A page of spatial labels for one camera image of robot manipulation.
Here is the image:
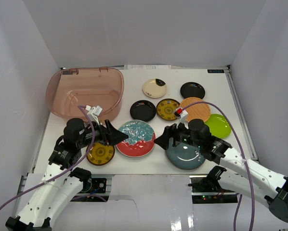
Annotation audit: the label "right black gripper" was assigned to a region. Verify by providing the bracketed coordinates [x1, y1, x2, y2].
[154, 118, 202, 150]

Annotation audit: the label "yellow patterned plate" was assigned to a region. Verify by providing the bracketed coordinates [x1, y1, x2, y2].
[87, 142, 115, 166]
[156, 99, 180, 121]

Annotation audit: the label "red and teal plate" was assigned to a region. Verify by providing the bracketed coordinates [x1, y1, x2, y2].
[116, 120, 156, 158]

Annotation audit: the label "dark blue-grey large plate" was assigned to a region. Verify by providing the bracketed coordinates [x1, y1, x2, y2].
[165, 143, 206, 170]

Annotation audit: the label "woven bamboo plate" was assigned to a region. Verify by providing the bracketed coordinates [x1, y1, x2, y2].
[180, 97, 211, 122]

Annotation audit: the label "cream and black plate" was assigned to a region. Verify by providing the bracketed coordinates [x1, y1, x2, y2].
[142, 78, 167, 99]

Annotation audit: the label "lime green plate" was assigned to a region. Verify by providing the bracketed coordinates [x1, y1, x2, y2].
[205, 114, 232, 139]

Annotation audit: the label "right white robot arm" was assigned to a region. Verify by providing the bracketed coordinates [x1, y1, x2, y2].
[154, 119, 288, 223]

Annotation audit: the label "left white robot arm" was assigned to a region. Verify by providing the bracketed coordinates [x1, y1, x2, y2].
[5, 118, 128, 231]

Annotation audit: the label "pink translucent plastic bin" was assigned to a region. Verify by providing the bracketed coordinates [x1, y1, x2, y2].
[46, 67, 124, 121]

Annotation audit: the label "white papers at back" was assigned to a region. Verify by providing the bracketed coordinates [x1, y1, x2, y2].
[124, 64, 171, 70]

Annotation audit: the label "dark blue table label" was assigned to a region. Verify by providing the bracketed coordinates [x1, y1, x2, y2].
[207, 69, 224, 74]

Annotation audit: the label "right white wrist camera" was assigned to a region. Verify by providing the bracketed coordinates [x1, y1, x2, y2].
[174, 107, 188, 128]

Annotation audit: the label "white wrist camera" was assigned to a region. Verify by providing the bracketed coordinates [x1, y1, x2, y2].
[174, 107, 188, 128]
[85, 105, 103, 125]

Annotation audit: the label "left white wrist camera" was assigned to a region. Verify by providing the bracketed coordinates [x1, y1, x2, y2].
[85, 105, 103, 125]

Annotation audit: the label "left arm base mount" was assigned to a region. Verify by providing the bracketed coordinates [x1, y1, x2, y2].
[71, 178, 111, 202]

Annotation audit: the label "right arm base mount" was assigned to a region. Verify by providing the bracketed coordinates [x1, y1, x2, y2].
[188, 175, 238, 205]

